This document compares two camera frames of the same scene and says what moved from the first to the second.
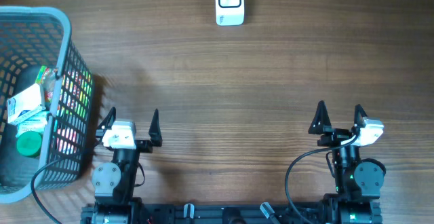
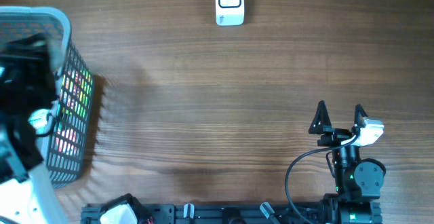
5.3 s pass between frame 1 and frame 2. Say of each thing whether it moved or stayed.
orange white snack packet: stayed
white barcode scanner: stayed
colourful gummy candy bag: moved
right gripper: stayed
